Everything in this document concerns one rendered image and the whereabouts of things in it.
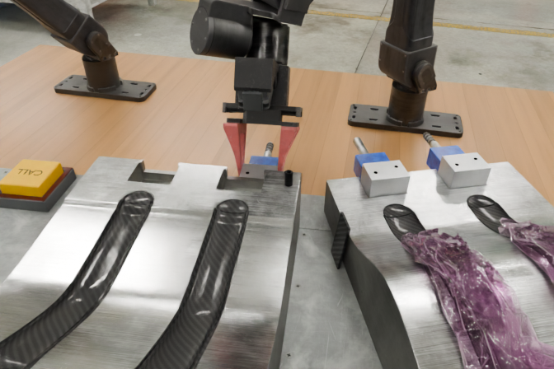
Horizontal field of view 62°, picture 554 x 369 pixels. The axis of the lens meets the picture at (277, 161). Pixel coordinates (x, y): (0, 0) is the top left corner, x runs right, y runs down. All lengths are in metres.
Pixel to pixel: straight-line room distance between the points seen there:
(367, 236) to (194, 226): 0.19
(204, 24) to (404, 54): 0.33
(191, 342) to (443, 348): 0.20
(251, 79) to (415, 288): 0.28
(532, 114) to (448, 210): 0.44
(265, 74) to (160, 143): 0.33
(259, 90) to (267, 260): 0.19
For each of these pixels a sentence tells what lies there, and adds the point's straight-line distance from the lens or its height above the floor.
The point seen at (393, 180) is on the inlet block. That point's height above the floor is 0.88.
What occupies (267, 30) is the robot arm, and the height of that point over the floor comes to 1.02.
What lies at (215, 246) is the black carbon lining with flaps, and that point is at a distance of 0.48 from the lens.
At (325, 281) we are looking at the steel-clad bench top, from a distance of 0.55.
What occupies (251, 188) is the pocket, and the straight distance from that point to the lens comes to 0.57.
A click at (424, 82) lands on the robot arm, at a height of 0.90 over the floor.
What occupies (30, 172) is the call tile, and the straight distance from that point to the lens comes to 0.73.
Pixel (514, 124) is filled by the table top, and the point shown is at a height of 0.80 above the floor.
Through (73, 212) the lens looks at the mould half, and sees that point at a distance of 0.55.
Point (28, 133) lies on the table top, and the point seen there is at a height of 0.80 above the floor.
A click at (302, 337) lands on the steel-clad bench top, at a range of 0.51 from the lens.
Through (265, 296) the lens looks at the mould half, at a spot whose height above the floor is 0.88.
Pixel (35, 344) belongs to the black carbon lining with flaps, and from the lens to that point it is 0.41.
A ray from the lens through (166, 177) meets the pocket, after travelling 0.60.
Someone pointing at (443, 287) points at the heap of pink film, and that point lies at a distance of 0.43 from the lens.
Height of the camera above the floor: 1.22
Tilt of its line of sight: 35 degrees down
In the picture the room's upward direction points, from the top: straight up
